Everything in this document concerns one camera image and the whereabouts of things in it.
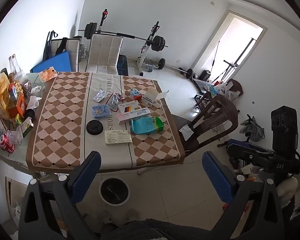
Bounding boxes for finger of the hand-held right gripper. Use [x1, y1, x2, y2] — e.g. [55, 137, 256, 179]
[227, 139, 275, 155]
[226, 146, 271, 167]

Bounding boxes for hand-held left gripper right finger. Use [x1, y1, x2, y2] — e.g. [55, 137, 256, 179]
[202, 151, 284, 240]

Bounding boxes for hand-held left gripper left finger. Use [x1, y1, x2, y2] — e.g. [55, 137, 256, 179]
[19, 151, 102, 240]

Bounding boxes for white round trash bin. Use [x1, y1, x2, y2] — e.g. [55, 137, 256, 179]
[98, 176, 131, 204]

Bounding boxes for pink and white box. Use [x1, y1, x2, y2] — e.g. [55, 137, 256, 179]
[116, 108, 151, 125]

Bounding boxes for teal and green packet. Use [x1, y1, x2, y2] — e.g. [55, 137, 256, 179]
[130, 116, 165, 135]

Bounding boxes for silver printed foil packet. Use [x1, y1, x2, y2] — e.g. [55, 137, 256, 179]
[107, 93, 119, 111]

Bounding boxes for person's right forearm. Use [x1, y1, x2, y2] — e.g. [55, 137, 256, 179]
[276, 176, 299, 206]

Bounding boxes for grey clothes pile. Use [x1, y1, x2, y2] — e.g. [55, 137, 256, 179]
[240, 116, 266, 143]

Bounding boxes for grey fuzzy slipper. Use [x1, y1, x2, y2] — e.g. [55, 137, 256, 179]
[126, 208, 141, 222]
[97, 208, 113, 224]

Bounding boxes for dark wooden chair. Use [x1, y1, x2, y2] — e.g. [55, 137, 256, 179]
[178, 93, 239, 156]

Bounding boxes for folded paper leaflet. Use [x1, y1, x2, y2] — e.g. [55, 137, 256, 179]
[104, 130, 133, 146]

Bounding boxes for black round lid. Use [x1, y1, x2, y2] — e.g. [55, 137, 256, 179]
[86, 120, 103, 135]

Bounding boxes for brown checkered tablecloth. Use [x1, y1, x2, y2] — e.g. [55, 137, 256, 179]
[26, 71, 186, 174]

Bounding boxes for white plastic bag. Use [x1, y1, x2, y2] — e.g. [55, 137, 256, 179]
[213, 81, 238, 98]

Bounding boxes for blue tissue pack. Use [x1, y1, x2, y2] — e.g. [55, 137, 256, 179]
[91, 104, 110, 119]

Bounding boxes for black step stool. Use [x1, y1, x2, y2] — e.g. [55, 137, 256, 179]
[193, 93, 211, 111]

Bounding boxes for white dining table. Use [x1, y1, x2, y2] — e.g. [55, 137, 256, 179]
[0, 71, 188, 178]

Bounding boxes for person's dark pants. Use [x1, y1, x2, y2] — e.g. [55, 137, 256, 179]
[117, 218, 217, 240]

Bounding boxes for green juice carton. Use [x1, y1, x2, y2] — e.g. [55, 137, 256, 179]
[21, 117, 34, 138]

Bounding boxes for white box with striped print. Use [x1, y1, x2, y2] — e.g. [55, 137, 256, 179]
[117, 101, 141, 114]

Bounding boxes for black tripod stand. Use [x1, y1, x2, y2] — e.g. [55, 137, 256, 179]
[210, 40, 238, 81]

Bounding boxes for silver blister pack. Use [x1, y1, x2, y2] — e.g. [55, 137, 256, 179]
[93, 90, 108, 102]

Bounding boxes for black round object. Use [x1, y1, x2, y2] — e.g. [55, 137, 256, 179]
[23, 109, 36, 124]

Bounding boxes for black speaker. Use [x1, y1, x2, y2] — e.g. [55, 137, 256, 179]
[198, 70, 212, 82]

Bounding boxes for crumpled white tissue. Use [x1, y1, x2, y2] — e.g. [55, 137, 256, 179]
[27, 85, 43, 111]

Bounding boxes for small blue and red box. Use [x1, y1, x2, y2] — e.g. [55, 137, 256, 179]
[129, 88, 142, 101]

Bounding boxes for small barbell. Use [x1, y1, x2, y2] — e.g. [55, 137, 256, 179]
[168, 66, 193, 81]

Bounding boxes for orange box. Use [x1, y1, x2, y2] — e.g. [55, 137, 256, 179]
[7, 92, 28, 118]

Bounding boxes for orange snack packet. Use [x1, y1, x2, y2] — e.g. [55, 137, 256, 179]
[38, 66, 58, 83]

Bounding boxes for small blue and white carton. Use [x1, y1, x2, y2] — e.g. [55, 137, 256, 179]
[8, 82, 18, 101]

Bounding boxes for dark blue printed pad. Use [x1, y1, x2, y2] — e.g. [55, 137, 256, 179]
[116, 54, 129, 76]

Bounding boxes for blue mat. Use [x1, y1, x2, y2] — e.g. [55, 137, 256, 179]
[30, 50, 72, 74]

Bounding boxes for yellow snack bag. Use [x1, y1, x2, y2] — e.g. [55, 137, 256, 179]
[0, 73, 11, 121]

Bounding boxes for white padded chair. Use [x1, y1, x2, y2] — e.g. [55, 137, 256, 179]
[86, 33, 124, 76]

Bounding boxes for clear plastic container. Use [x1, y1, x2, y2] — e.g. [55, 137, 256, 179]
[8, 53, 24, 77]

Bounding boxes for barbell with black plates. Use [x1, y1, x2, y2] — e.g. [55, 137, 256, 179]
[77, 22, 169, 53]

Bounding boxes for white door frame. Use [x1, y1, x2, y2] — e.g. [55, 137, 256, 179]
[191, 10, 268, 81]

